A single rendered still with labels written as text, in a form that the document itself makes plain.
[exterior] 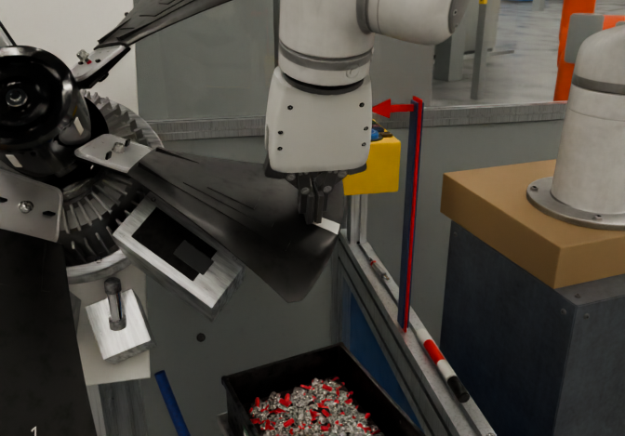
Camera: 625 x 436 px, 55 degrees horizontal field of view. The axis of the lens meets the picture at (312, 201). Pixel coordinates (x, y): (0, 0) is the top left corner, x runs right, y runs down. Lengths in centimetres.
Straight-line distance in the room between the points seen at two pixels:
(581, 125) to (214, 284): 56
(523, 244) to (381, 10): 53
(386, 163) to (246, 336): 83
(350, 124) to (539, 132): 118
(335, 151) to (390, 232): 106
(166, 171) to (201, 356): 110
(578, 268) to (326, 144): 46
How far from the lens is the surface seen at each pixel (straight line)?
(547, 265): 90
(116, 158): 68
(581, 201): 97
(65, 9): 107
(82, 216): 79
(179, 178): 66
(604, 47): 92
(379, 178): 102
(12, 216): 69
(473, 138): 163
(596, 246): 92
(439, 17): 47
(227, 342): 170
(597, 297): 90
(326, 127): 57
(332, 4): 49
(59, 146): 67
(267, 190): 68
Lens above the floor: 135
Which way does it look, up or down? 22 degrees down
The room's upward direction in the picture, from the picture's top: straight up
